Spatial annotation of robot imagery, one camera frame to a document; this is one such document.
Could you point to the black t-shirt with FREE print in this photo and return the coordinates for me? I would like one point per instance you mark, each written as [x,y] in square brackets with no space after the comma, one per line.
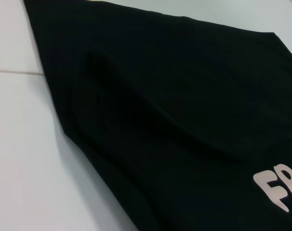
[160,96]

